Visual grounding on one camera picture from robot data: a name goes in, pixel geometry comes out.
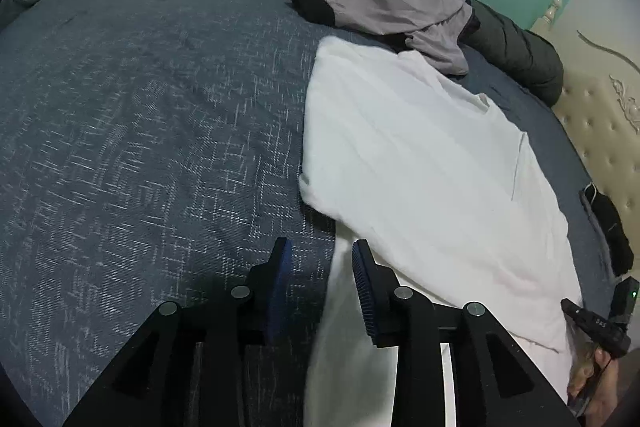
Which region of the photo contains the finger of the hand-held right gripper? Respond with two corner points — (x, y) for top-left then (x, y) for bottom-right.
(560, 298), (597, 329)

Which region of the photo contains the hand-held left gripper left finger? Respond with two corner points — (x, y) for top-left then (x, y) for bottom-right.
(62, 237), (294, 427)

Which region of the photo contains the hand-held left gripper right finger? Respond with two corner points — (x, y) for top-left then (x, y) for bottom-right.
(351, 238), (581, 427)

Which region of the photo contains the white long-sleeve shirt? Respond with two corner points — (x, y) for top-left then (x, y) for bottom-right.
(298, 36), (583, 427)

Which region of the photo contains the person's right hand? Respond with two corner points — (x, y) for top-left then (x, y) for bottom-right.
(567, 342), (622, 420)

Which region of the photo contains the cream tufted headboard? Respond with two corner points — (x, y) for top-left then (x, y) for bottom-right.
(530, 0), (640, 278)

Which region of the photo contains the black garment with white cord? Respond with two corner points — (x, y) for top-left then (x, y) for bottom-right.
(579, 184), (635, 278)

